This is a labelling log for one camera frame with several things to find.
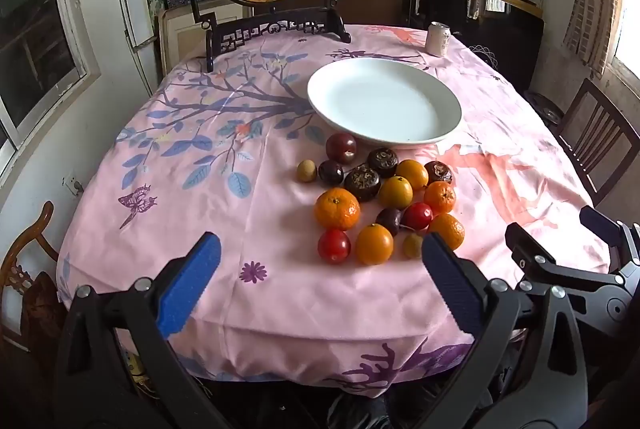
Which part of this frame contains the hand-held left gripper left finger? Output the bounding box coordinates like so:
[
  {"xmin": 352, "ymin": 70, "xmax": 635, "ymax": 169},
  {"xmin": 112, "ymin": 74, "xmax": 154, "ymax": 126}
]
[{"xmin": 55, "ymin": 231, "xmax": 223, "ymax": 429}]

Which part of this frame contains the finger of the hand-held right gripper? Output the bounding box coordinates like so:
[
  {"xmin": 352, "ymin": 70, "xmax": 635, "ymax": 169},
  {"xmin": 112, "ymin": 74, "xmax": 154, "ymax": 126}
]
[
  {"xmin": 505, "ymin": 223, "xmax": 627, "ymax": 296},
  {"xmin": 580, "ymin": 205, "xmax": 640, "ymax": 271}
]

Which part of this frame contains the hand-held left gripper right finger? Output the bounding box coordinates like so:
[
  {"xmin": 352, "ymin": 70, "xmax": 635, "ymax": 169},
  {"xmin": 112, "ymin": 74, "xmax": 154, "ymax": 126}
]
[{"xmin": 415, "ymin": 232, "xmax": 589, "ymax": 429}]

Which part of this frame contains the small bumpy mandarin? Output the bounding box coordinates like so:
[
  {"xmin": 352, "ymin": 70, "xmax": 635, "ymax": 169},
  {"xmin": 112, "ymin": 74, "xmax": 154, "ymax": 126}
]
[
  {"xmin": 424, "ymin": 181, "xmax": 457, "ymax": 215},
  {"xmin": 427, "ymin": 213, "xmax": 466, "ymax": 252}
]

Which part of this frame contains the small red plum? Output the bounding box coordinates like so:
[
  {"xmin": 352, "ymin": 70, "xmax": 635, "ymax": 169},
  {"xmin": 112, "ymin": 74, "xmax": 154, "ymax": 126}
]
[
  {"xmin": 402, "ymin": 202, "xmax": 434, "ymax": 231},
  {"xmin": 318, "ymin": 229, "xmax": 352, "ymax": 264}
]

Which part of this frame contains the smooth yellow orange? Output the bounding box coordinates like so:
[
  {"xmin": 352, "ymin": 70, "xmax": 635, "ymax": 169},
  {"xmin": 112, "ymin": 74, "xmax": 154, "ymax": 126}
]
[
  {"xmin": 355, "ymin": 224, "xmax": 395, "ymax": 266},
  {"xmin": 396, "ymin": 159, "xmax": 430, "ymax": 190},
  {"xmin": 378, "ymin": 176, "xmax": 414, "ymax": 210}
]

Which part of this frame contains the small dark purple plum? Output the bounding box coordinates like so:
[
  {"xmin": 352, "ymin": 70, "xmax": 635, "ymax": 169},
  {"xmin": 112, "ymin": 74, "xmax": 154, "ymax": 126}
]
[
  {"xmin": 375, "ymin": 207, "xmax": 403, "ymax": 237},
  {"xmin": 318, "ymin": 160, "xmax": 345, "ymax": 185}
]

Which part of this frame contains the dark brown wrinkled fruit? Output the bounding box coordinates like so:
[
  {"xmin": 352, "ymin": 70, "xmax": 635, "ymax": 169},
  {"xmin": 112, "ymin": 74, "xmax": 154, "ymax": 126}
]
[
  {"xmin": 367, "ymin": 148, "xmax": 399, "ymax": 178},
  {"xmin": 424, "ymin": 161, "xmax": 455, "ymax": 186},
  {"xmin": 344, "ymin": 165, "xmax": 382, "ymax": 202}
]

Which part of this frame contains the large bumpy mandarin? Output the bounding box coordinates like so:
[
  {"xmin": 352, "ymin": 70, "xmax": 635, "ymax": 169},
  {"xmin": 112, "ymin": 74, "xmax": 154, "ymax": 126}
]
[{"xmin": 314, "ymin": 188, "xmax": 361, "ymax": 231}]

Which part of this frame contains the large dark red plum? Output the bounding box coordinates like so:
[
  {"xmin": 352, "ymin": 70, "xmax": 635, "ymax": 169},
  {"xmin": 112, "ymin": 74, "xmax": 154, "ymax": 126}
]
[{"xmin": 326, "ymin": 133, "xmax": 358, "ymax": 162}]

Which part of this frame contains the white oval plate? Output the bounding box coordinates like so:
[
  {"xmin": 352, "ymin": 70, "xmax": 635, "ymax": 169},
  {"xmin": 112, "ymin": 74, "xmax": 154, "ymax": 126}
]
[{"xmin": 307, "ymin": 58, "xmax": 463, "ymax": 148}]

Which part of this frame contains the pink printed tablecloth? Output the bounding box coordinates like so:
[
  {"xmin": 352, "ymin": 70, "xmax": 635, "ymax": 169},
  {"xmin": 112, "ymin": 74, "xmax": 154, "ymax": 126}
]
[{"xmin": 56, "ymin": 24, "xmax": 612, "ymax": 397}]

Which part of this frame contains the dark slatted wooden chair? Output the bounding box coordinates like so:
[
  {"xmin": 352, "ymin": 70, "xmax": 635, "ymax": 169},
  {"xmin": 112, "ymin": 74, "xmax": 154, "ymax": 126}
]
[{"xmin": 552, "ymin": 79, "xmax": 640, "ymax": 208}]

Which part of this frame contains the black plastic bag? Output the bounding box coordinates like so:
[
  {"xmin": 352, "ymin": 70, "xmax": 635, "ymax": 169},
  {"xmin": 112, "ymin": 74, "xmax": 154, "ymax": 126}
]
[{"xmin": 325, "ymin": 393, "xmax": 401, "ymax": 429}]

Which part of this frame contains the carved brown wooden chair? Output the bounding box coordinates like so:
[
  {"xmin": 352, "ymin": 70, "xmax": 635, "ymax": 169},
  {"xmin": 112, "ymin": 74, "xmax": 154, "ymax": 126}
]
[{"xmin": 0, "ymin": 201, "xmax": 68, "ymax": 350}]

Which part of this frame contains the white drink can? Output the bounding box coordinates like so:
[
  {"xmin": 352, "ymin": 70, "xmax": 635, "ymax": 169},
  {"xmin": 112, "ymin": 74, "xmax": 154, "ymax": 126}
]
[{"xmin": 426, "ymin": 22, "xmax": 452, "ymax": 58}]

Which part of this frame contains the beige framed panel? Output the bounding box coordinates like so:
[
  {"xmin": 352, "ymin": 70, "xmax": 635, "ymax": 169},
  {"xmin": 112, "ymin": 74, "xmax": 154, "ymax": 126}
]
[{"xmin": 158, "ymin": 4, "xmax": 251, "ymax": 80}]

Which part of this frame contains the white framed window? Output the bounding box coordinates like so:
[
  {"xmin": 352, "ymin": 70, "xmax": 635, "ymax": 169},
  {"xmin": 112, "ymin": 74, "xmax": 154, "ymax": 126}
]
[{"xmin": 0, "ymin": 0, "xmax": 103, "ymax": 180}]

